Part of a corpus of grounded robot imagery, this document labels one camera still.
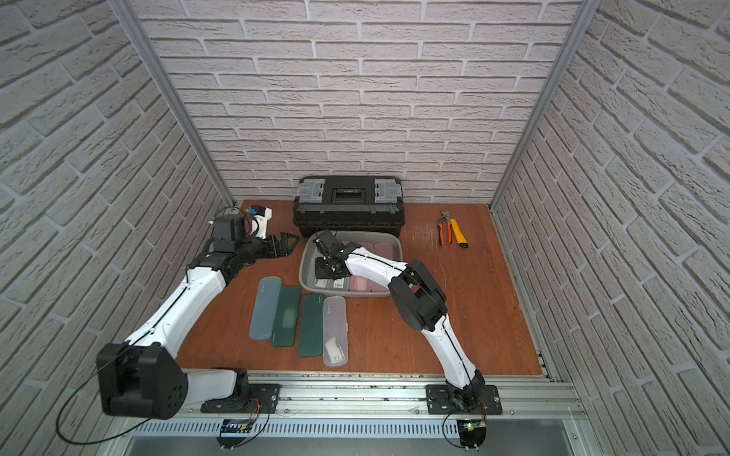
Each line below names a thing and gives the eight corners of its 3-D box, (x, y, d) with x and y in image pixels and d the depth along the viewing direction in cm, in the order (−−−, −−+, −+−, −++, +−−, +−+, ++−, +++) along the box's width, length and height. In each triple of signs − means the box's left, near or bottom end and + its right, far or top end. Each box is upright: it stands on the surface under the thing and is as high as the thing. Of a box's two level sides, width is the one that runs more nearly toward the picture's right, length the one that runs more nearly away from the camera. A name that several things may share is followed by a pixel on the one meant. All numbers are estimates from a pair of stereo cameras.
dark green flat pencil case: (299, 358, 82) (297, 355, 80) (302, 298, 94) (301, 295, 92) (323, 355, 83) (322, 353, 81) (323, 296, 95) (322, 293, 93)
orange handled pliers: (438, 245, 109) (439, 242, 107) (436, 212, 120) (437, 208, 119) (452, 246, 109) (453, 243, 107) (449, 213, 120) (450, 210, 118)
